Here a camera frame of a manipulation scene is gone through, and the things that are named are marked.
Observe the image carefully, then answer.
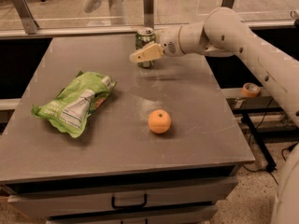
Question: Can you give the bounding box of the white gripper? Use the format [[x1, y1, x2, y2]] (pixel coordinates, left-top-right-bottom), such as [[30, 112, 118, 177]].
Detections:
[[129, 26, 184, 63]]

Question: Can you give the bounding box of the green soda can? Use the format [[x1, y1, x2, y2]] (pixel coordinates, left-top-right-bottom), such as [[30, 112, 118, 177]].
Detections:
[[135, 27, 156, 68]]

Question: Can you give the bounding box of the green rice chip bag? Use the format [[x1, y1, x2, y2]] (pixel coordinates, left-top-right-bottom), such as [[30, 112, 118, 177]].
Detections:
[[32, 72, 117, 138]]

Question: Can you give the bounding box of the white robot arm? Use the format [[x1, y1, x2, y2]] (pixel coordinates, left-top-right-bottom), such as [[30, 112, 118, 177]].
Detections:
[[130, 7, 299, 224]]

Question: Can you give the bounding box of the orange fruit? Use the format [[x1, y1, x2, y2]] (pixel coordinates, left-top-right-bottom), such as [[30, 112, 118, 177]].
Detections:
[[148, 109, 172, 134]]

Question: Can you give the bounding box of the roll of tan tape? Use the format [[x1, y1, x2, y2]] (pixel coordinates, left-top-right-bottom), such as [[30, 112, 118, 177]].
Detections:
[[242, 82, 261, 98]]

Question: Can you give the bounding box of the black metal stand leg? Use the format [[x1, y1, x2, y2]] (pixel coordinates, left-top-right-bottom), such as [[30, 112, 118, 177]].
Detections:
[[241, 113, 277, 173]]

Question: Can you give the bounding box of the lower grey drawer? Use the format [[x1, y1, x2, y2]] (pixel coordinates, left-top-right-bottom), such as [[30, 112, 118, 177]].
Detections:
[[46, 205, 217, 224]]

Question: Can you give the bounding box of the grey drawer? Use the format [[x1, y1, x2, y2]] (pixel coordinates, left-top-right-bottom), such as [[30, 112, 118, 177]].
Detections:
[[8, 176, 237, 217], [46, 205, 217, 224]]

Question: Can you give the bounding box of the upper grey drawer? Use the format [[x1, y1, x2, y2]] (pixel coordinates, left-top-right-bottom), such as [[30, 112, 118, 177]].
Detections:
[[8, 176, 237, 217]]

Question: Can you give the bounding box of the middle metal bracket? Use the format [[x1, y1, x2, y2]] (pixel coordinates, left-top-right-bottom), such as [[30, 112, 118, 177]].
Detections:
[[143, 0, 154, 28]]

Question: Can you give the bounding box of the left metal bracket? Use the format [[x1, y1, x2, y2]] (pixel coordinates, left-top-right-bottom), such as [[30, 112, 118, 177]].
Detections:
[[11, 0, 39, 35]]

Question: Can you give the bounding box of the black drawer handle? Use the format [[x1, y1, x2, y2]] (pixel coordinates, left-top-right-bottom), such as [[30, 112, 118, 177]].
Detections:
[[110, 194, 148, 210]]

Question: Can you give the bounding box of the black floor cable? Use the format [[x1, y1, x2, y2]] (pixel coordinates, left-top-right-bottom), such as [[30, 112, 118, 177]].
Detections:
[[242, 98, 299, 187]]

